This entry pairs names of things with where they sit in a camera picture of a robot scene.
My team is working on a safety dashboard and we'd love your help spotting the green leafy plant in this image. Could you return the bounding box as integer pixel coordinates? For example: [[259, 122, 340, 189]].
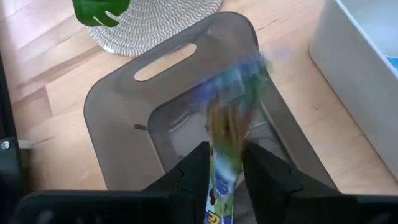
[[72, 0, 131, 28]]

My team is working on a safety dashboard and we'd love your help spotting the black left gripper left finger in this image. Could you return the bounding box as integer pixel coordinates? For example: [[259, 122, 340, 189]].
[[142, 141, 212, 224]]

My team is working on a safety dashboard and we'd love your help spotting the beige cylindrical peg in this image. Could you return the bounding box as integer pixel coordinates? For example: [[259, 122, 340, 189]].
[[17, 139, 34, 150]]

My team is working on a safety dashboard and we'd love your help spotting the smoke grey plastic bin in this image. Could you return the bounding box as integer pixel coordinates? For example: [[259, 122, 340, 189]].
[[83, 11, 338, 191]]

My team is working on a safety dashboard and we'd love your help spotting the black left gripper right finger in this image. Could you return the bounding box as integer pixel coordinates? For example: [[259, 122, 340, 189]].
[[243, 142, 358, 224]]

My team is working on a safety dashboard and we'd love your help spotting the white plastic bin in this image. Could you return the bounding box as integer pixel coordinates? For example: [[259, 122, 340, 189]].
[[309, 0, 398, 181]]

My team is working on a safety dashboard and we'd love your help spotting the grey woven round mat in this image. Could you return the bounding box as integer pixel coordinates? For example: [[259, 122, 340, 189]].
[[86, 0, 224, 58]]

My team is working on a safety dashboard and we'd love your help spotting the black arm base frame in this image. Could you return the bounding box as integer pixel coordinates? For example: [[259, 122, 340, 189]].
[[0, 52, 25, 200]]

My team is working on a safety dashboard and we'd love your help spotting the oatmeal raisin granola bar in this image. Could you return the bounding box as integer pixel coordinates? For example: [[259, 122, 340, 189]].
[[189, 51, 271, 224]]

